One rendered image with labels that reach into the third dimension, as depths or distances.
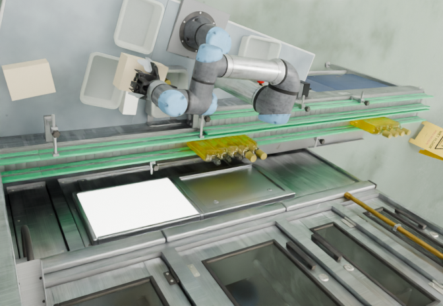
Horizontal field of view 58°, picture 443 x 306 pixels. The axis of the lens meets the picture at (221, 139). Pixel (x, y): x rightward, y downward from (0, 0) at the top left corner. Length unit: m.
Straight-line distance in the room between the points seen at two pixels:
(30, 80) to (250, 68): 0.86
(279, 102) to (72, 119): 0.91
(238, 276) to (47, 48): 1.14
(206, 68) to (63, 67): 0.76
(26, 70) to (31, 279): 0.85
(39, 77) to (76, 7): 0.31
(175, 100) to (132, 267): 0.59
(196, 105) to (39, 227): 0.76
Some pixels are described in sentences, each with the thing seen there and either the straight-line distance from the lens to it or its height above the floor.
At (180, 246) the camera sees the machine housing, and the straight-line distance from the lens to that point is 1.49.
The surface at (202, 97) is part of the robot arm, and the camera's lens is 1.24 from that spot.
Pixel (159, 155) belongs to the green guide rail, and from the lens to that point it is 1.85.
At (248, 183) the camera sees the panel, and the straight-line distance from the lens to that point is 1.88.
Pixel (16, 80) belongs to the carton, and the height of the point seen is 0.83.
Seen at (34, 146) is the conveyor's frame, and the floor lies 0.87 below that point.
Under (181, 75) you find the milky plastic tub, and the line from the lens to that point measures 1.92.
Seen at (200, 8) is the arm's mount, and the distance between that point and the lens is 1.93.
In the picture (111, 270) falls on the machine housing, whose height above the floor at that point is 1.43.
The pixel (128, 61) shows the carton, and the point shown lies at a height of 1.12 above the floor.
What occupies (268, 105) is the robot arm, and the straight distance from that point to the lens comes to 1.51.
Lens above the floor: 2.47
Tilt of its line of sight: 51 degrees down
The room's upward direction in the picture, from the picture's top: 127 degrees clockwise
